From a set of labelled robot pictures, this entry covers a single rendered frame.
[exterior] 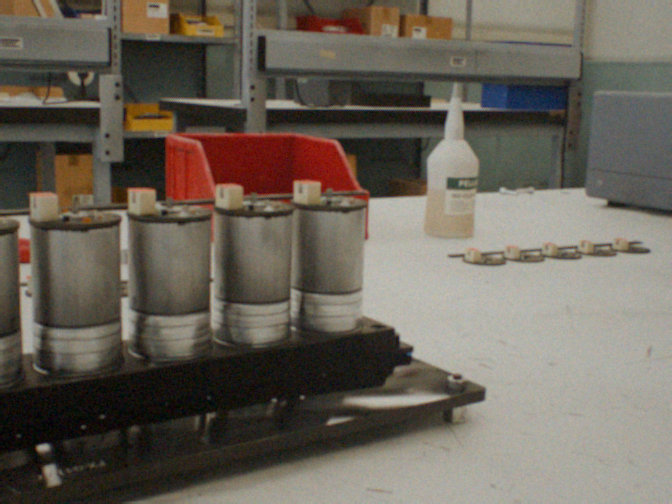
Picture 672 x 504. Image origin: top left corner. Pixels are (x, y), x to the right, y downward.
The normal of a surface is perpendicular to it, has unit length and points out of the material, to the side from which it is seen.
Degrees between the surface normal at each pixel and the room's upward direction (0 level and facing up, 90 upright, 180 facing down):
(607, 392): 0
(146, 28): 89
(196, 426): 0
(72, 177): 90
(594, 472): 0
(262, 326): 90
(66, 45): 90
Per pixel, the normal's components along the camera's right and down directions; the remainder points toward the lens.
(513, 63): 0.51, 0.18
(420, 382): 0.03, -0.98
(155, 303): -0.14, 0.18
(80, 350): 0.29, 0.18
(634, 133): -0.84, 0.07
